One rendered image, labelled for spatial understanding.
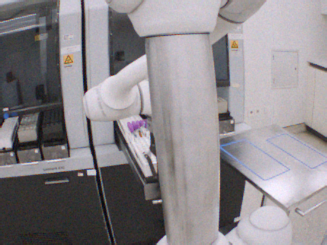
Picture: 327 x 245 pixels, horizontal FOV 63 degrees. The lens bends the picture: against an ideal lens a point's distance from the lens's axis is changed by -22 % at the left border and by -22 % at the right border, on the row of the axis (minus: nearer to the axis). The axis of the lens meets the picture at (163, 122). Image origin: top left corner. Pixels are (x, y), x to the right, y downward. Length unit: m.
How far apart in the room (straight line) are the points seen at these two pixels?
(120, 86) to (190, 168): 0.40
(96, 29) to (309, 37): 2.72
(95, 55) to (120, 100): 0.66
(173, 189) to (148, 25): 0.25
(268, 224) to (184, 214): 0.23
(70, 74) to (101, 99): 0.63
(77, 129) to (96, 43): 0.43
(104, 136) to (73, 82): 0.32
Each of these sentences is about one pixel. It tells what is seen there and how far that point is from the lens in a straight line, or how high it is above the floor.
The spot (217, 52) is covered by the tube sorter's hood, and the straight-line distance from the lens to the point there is 1.67.
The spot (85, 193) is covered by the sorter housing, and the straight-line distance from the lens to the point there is 1.66.
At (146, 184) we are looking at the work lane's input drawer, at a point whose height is 0.80.
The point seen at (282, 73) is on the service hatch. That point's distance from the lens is 3.41.
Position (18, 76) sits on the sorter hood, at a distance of 1.53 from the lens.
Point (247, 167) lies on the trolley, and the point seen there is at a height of 0.82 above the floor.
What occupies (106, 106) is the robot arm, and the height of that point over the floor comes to 1.13.
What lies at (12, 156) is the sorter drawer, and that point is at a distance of 1.58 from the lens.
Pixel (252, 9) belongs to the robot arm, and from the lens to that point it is 0.59.
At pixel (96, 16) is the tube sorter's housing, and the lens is 1.50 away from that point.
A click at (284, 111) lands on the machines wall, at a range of 3.57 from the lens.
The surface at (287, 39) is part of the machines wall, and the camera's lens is 3.43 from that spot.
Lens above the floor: 1.41
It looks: 21 degrees down
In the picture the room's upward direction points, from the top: 2 degrees counter-clockwise
